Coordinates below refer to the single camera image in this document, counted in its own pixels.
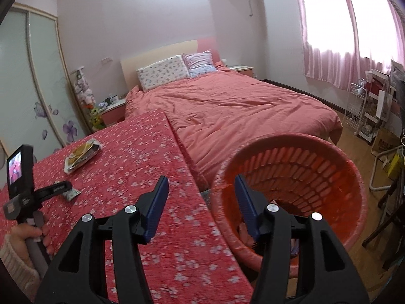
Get small white sachet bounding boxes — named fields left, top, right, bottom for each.
left=62, top=188, right=81, bottom=202

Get yellow snack wrapper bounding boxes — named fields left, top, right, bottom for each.
left=64, top=139, right=102, bottom=174

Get cream knit sleeve forearm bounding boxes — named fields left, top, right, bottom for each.
left=1, top=235, right=41, bottom=303

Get person's left hand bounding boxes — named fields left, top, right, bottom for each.
left=9, top=217, right=54, bottom=268

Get orange plastic laundry basket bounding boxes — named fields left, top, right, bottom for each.
left=210, top=133, right=367, bottom=271

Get red floral tablecloth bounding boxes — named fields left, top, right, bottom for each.
left=34, top=110, right=253, bottom=303

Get sliding wardrobe with flowers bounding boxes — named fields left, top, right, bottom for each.
left=1, top=7, right=90, bottom=187

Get pink left nightstand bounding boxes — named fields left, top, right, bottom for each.
left=100, top=98, right=126, bottom=126

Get hanging plush toy organizer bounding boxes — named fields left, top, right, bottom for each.
left=73, top=68, right=105, bottom=132

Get salmon pink bed duvet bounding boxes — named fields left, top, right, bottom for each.
left=125, top=63, right=342, bottom=190

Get white mug on nightstand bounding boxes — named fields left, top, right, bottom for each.
left=109, top=95, right=119, bottom=104

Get yellow bag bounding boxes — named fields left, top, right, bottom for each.
left=384, top=152, right=404, bottom=180

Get right nightstand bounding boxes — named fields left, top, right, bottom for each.
left=229, top=65, right=254, bottom=78

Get cluttered desk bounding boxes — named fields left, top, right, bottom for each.
left=364, top=60, right=404, bottom=152

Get white floral pillow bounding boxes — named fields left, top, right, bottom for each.
left=137, top=55, right=189, bottom=92

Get beige pink headboard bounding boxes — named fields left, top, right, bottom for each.
left=121, top=37, right=221, bottom=91

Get pink striped pillow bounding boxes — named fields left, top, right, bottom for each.
left=182, top=49, right=217, bottom=78

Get pink window curtains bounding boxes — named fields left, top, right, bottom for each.
left=298, top=0, right=404, bottom=90

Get white wire trolley rack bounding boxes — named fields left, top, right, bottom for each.
left=343, top=83, right=367, bottom=136

